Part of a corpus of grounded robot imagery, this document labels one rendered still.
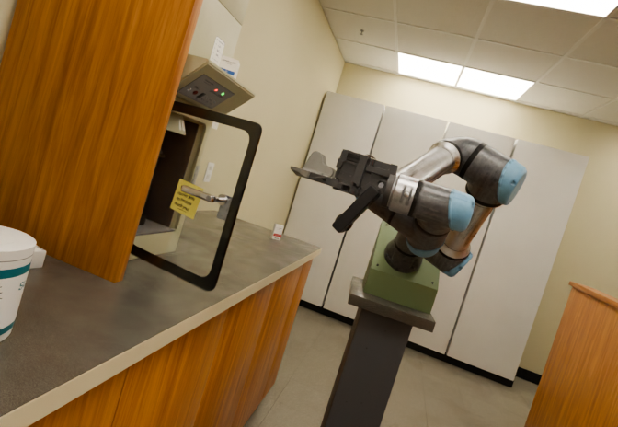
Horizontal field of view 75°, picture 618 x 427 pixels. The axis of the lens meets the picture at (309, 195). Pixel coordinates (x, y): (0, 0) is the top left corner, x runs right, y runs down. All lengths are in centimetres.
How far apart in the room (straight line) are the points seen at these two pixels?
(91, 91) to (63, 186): 24
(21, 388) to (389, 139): 369
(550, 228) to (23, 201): 388
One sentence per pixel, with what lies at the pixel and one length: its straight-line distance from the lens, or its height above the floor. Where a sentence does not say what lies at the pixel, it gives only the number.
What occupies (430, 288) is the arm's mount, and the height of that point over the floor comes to 104.
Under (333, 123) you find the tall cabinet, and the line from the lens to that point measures 414.
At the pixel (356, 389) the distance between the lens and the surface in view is 173.
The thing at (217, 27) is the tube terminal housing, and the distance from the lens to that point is 130.
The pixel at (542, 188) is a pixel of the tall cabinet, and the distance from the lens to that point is 418.
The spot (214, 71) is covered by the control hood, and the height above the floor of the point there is 149.
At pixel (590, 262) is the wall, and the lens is 482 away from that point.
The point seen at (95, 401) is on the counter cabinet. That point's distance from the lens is 85.
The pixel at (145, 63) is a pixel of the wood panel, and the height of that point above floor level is 145.
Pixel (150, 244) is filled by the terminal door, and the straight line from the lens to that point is 107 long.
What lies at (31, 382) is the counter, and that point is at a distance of 70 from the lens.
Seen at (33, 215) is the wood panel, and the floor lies 102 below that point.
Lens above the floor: 131
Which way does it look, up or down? 3 degrees down
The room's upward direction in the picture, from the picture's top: 17 degrees clockwise
